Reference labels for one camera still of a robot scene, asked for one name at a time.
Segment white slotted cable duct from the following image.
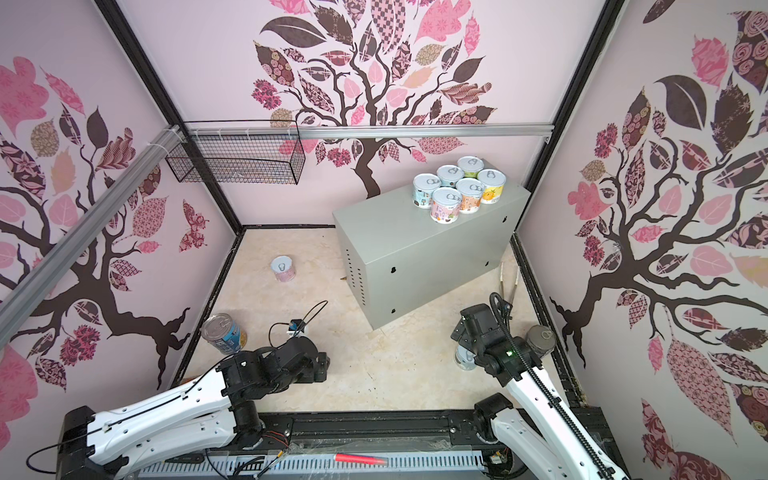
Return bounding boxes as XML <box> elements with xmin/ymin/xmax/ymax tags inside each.
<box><xmin>131</xmin><ymin>451</ymin><xmax>486</xmax><ymax>479</ymax></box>

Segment black corrugated cable hose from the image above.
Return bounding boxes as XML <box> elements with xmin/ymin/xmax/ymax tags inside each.
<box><xmin>488</xmin><ymin>292</ymin><xmax>619</xmax><ymax>480</ymax></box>

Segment black wire basket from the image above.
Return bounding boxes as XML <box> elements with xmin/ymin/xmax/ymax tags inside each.
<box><xmin>165</xmin><ymin>120</ymin><xmax>307</xmax><ymax>185</ymax></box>

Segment pink orange label can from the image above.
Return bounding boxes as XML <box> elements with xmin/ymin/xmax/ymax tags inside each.
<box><xmin>430</xmin><ymin>187</ymin><xmax>462</xmax><ymax>224</ymax></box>

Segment blue Progresso soup can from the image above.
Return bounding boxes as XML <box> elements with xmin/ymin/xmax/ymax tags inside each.
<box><xmin>201</xmin><ymin>313</ymin><xmax>247</xmax><ymax>355</ymax></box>

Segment orange red label can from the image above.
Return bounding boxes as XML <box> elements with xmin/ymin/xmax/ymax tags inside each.
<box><xmin>456</xmin><ymin>178</ymin><xmax>485</xmax><ymax>214</ymax></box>

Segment grey blue label can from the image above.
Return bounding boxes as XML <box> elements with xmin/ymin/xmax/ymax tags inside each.
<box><xmin>455</xmin><ymin>345</ymin><xmax>476</xmax><ymax>371</ymax></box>

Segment aluminium rail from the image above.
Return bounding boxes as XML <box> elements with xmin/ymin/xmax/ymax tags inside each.
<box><xmin>187</xmin><ymin>123</ymin><xmax>554</xmax><ymax>140</ymax></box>
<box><xmin>1</xmin><ymin>125</ymin><xmax>183</xmax><ymax>345</ymax></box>

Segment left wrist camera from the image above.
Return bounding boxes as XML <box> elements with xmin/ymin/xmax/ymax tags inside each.
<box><xmin>287</xmin><ymin>319</ymin><xmax>307</xmax><ymax>338</ymax></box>

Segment yellow label can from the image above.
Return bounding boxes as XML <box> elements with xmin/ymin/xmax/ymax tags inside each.
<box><xmin>477</xmin><ymin>168</ymin><xmax>507</xmax><ymax>205</ymax></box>

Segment grey metal cabinet box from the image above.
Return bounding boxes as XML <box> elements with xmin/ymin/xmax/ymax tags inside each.
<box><xmin>333</xmin><ymin>184</ymin><xmax>530</xmax><ymax>329</ymax></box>

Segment light blue label can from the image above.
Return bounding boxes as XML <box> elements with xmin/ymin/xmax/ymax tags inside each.
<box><xmin>412</xmin><ymin>173</ymin><xmax>442</xmax><ymax>209</ymax></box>

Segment metal tongs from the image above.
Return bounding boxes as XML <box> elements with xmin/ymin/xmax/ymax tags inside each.
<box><xmin>499</xmin><ymin>262</ymin><xmax>520</xmax><ymax>304</ymax></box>

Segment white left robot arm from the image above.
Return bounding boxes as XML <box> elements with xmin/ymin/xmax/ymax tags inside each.
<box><xmin>55</xmin><ymin>336</ymin><xmax>330</xmax><ymax>479</ymax></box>

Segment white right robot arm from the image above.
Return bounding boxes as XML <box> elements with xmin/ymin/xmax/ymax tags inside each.
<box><xmin>451</xmin><ymin>293</ymin><xmax>629</xmax><ymax>479</ymax></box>

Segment dark grey label can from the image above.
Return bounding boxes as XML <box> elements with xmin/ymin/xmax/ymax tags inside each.
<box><xmin>525</xmin><ymin>325</ymin><xmax>557</xmax><ymax>358</ymax></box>

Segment teal white label can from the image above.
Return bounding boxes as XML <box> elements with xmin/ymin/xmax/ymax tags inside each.
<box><xmin>436</xmin><ymin>165</ymin><xmax>465</xmax><ymax>188</ymax></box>

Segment aluminium rail back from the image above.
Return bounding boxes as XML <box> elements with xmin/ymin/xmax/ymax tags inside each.
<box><xmin>187</xmin><ymin>123</ymin><xmax>554</xmax><ymax>140</ymax></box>

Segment red pen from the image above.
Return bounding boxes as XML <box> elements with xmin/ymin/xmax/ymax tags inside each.
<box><xmin>334</xmin><ymin>453</ymin><xmax>388</xmax><ymax>466</ymax></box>

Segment green label can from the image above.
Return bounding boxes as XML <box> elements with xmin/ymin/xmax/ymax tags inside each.
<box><xmin>456</xmin><ymin>156</ymin><xmax>485</xmax><ymax>178</ymax></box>

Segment aluminium rail left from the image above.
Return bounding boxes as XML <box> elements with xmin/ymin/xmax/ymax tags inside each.
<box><xmin>1</xmin><ymin>125</ymin><xmax>183</xmax><ymax>345</ymax></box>

